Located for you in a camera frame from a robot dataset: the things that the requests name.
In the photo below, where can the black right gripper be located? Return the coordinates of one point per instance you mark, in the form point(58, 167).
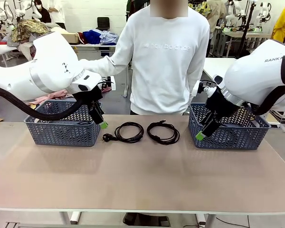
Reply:
point(222, 104)

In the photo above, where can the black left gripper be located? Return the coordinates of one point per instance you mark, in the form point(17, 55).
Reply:
point(91, 95)

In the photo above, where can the person's right forearm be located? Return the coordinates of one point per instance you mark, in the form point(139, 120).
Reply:
point(102, 65)

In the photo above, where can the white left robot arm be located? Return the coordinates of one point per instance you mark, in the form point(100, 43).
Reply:
point(50, 66)

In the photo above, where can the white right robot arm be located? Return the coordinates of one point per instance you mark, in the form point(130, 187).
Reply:
point(256, 78)

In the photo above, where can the grey-blue plastic basket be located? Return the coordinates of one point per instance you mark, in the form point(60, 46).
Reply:
point(228, 140)
point(61, 135)

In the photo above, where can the pink checkered cloth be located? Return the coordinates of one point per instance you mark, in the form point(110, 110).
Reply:
point(54, 95)

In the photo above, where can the white side table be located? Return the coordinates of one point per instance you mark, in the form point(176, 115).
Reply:
point(216, 65)

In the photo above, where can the person in white sweatshirt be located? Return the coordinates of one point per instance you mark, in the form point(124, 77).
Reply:
point(166, 71)

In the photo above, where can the white clothes table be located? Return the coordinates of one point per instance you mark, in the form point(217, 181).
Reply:
point(95, 45)

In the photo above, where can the light blue shirt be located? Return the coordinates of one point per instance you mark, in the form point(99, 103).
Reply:
point(108, 36)

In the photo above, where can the dark blue cloth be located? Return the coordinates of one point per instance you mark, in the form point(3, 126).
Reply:
point(91, 36)

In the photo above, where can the cardboard box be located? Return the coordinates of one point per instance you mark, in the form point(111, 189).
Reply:
point(72, 38)

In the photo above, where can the white table leg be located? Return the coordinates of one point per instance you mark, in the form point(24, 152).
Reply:
point(72, 217)
point(204, 218)

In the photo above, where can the black chair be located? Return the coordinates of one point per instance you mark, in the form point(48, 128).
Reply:
point(102, 23)

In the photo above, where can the cream cushion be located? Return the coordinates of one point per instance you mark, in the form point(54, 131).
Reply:
point(58, 29)

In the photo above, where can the black floor base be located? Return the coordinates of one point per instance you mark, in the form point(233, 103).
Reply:
point(145, 219)

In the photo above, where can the grey background workbench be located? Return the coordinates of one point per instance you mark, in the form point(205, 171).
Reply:
point(251, 35)

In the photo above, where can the black tripod pole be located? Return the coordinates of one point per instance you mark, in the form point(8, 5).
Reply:
point(245, 31)

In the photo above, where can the bystander in beige jacket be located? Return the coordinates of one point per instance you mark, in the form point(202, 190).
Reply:
point(216, 16)

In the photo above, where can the bystander in white shirt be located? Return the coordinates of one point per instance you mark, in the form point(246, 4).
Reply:
point(58, 12)

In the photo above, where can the patterned clothes pile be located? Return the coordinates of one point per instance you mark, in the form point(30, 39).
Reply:
point(28, 28)

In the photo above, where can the bystander in black top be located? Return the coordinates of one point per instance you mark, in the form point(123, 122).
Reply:
point(42, 13)

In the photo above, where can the yellow black floral cloth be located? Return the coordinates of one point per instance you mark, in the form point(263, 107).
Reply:
point(202, 9)

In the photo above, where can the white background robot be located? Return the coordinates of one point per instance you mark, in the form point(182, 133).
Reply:
point(28, 6)
point(232, 10)
point(2, 12)
point(263, 13)

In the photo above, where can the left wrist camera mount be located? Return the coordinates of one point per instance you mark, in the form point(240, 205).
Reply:
point(112, 83)

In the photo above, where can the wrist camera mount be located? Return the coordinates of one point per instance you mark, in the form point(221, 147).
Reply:
point(112, 83)
point(195, 89)

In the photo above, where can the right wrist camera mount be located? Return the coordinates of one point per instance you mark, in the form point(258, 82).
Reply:
point(195, 89)

